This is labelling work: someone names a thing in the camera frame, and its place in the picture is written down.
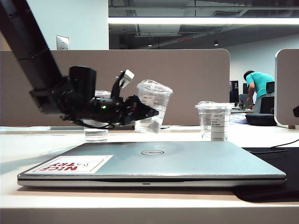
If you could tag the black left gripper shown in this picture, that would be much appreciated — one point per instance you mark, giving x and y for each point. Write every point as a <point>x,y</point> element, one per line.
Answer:
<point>102,109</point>

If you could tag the clear cup with white label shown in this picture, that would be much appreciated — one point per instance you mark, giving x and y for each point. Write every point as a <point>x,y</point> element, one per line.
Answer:
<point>154,98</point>

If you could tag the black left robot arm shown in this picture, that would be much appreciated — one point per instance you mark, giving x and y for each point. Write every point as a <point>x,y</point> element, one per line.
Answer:
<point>30,46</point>

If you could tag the tall clear plastic cup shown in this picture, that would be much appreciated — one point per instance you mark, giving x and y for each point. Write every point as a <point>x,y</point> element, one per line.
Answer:
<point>95,136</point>

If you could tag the short clear cup with label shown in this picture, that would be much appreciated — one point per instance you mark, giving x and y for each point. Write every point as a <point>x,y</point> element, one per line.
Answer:
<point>208,121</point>

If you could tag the silver Dell laptop with sticker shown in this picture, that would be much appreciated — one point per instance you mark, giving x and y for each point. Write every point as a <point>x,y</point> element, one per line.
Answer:
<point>187,163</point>

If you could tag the wide beige desk partition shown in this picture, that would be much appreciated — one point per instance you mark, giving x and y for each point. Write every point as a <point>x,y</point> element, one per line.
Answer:
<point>198,81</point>

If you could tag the black sign with number two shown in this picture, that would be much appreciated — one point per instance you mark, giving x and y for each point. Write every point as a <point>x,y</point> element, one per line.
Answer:
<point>234,91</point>

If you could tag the white ceiling light strip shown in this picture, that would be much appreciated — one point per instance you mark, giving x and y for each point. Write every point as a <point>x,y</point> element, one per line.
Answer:
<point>187,21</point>

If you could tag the black ceiling spotlight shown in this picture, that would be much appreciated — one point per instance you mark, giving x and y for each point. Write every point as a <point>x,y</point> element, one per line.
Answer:
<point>216,43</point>

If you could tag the black round cushion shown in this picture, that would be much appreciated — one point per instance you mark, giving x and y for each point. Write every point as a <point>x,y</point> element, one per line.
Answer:
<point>259,119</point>

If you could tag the person in teal shirt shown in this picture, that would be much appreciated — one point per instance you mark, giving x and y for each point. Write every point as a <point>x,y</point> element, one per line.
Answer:
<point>259,81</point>

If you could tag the black office chair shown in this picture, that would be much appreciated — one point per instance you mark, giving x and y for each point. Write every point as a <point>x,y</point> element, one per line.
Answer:
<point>267,105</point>

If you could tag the black desk mat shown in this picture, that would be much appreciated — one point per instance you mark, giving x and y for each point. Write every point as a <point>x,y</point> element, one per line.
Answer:
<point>280,163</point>

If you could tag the wrist camera with white end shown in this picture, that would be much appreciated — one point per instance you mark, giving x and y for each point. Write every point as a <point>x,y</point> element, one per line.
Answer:
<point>127,75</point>

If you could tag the metal wall plate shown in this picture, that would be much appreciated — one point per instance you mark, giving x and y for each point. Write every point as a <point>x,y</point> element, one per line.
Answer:
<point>62,42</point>

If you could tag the beige partition with white frame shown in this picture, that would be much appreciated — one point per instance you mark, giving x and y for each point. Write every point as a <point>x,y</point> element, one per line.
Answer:
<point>288,81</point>

